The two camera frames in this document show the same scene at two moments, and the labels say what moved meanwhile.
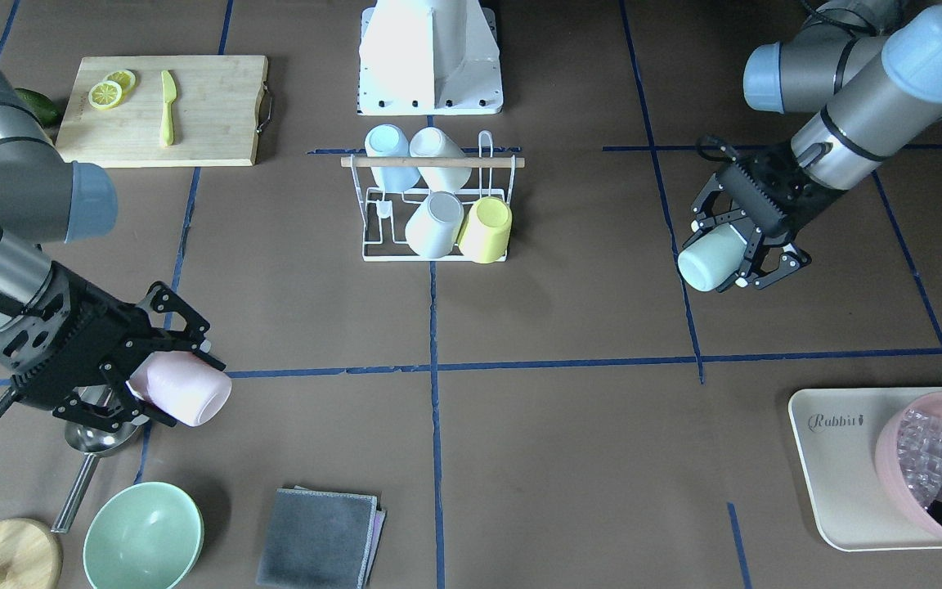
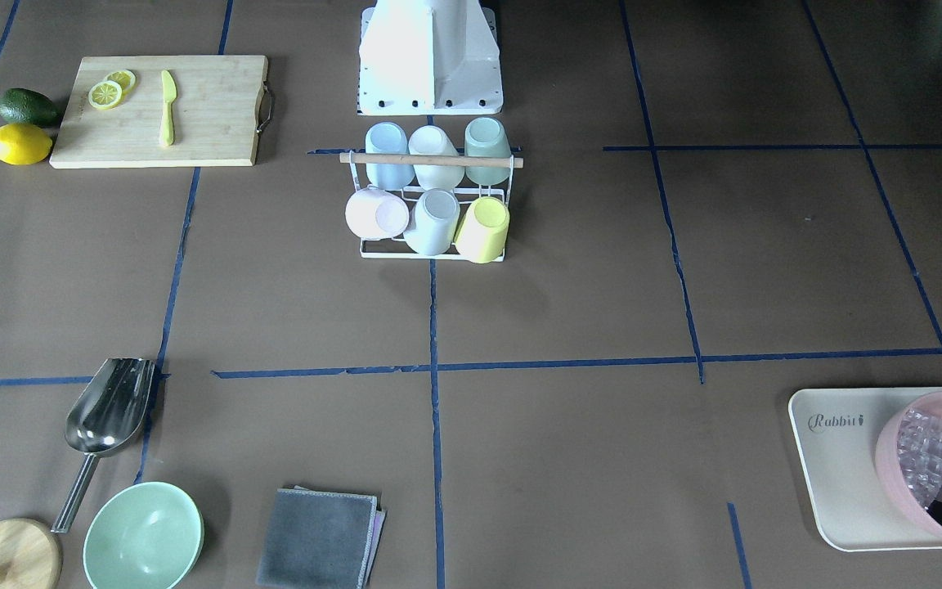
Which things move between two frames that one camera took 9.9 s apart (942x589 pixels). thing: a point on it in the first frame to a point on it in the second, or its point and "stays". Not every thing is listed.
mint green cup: [712, 259] to [486, 137]
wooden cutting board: [166, 111] stays
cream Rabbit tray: [836, 432] stays
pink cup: [183, 385] to [375, 213]
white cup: [434, 142] stays
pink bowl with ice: [921, 442] stays
